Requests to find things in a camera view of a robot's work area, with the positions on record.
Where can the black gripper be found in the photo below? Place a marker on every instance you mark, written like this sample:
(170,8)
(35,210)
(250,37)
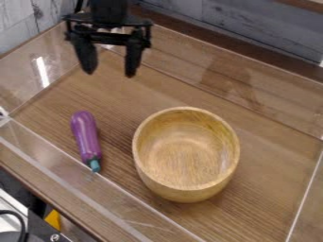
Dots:
(107,14)

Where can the purple toy eggplant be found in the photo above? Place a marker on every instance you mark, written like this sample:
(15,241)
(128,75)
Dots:
(83,125)

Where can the brown wooden bowl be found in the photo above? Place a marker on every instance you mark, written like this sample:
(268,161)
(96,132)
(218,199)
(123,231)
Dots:
(186,152)

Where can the yellow black device corner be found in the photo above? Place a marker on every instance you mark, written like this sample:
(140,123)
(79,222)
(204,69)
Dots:
(43,228)

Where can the clear acrylic tray enclosure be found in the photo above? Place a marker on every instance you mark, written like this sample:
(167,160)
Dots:
(266,94)

